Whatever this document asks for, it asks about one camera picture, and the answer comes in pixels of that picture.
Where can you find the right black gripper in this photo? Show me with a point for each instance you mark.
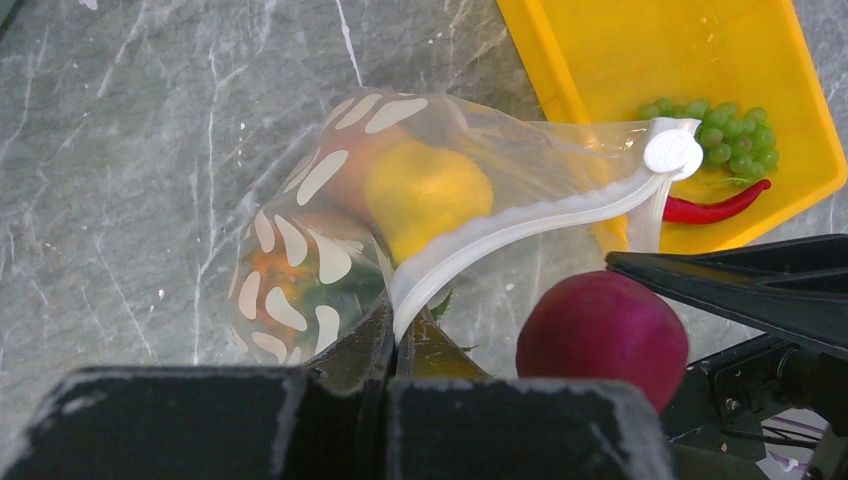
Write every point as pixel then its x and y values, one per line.
pixel 765 392

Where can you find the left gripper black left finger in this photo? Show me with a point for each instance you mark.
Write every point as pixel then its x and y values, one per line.
pixel 318 420

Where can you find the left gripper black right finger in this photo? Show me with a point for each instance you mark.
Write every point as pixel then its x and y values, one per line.
pixel 446 419

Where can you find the green toy grapes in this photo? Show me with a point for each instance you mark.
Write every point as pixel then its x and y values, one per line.
pixel 739 145

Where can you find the purple toy sweet potato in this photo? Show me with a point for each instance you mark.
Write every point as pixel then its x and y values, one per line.
pixel 603 325

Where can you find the yellow toy pear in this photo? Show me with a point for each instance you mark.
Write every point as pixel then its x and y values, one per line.
pixel 416 193

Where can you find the clear zip top bag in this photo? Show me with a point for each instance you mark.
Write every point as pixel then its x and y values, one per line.
pixel 611 178

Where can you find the toy peach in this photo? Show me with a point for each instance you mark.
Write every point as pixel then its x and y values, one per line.
pixel 346 186

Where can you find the yellow plastic tray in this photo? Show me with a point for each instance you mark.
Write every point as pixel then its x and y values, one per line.
pixel 600 61

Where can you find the red toy chili pepper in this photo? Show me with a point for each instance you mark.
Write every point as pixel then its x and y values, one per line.
pixel 681 211

